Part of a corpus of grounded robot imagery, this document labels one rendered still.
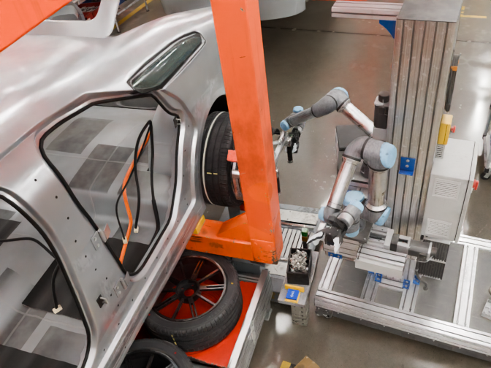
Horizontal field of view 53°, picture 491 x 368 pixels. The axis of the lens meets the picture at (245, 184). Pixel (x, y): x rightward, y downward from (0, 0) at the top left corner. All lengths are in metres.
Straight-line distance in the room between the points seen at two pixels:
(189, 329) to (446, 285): 1.69
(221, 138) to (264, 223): 0.65
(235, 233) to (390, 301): 1.10
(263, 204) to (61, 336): 1.29
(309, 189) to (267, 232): 1.53
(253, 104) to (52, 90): 0.90
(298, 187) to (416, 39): 2.36
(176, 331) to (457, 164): 1.81
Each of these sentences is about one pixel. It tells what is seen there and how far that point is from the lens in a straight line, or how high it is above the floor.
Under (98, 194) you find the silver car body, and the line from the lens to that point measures 3.27.
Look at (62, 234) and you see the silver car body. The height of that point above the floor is 1.62.
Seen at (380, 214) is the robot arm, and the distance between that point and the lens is 2.75.
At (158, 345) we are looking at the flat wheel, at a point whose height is 0.50.
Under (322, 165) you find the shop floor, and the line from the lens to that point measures 4.66.
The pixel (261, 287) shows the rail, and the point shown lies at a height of 0.39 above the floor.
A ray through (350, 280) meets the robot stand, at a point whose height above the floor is 0.21.
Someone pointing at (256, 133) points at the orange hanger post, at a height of 1.55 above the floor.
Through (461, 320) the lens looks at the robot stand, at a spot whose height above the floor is 0.23.
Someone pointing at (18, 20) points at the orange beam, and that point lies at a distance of 1.07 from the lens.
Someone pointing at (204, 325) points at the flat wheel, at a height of 0.50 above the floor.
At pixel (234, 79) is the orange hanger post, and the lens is 2.33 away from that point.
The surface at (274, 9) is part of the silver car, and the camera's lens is 5.54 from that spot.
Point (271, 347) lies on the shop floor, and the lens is 3.45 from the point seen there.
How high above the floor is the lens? 2.98
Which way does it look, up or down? 41 degrees down
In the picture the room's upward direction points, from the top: 9 degrees counter-clockwise
